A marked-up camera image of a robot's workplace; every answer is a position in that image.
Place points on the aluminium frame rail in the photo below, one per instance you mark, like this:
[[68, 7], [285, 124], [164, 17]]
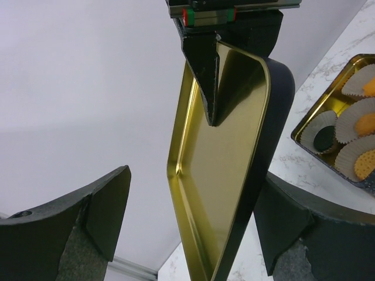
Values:
[[132, 269]]

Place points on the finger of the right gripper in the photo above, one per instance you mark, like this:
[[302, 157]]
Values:
[[200, 51], [255, 32]]

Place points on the white paper cup bottom left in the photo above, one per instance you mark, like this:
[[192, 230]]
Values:
[[347, 156]]

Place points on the white paper cup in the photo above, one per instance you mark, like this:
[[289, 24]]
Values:
[[347, 156], [353, 86], [322, 120], [344, 127]]

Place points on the white paper cup top left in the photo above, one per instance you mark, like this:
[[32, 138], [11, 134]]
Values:
[[322, 120]]

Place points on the white paper cup top right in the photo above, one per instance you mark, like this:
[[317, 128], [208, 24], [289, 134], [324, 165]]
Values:
[[353, 86]]

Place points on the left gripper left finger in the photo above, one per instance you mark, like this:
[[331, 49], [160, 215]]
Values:
[[73, 237]]

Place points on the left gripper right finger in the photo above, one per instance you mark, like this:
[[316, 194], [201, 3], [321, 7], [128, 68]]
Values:
[[305, 237]]

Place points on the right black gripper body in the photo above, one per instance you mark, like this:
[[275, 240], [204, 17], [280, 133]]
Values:
[[207, 13]]

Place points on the white paper cup centre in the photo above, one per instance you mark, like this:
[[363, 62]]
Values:
[[344, 127]]

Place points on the orange round cookie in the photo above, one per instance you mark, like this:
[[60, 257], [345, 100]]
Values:
[[364, 164], [365, 125]]

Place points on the gold tin lid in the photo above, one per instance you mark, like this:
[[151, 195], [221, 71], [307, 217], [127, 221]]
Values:
[[215, 173]]

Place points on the black round cookie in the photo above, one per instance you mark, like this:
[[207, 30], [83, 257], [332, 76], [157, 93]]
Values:
[[325, 139]]

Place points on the square cookie tin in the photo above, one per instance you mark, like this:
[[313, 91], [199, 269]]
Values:
[[333, 99]]

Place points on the orange flower cookie top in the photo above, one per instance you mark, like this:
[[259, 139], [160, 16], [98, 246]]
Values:
[[369, 88]]

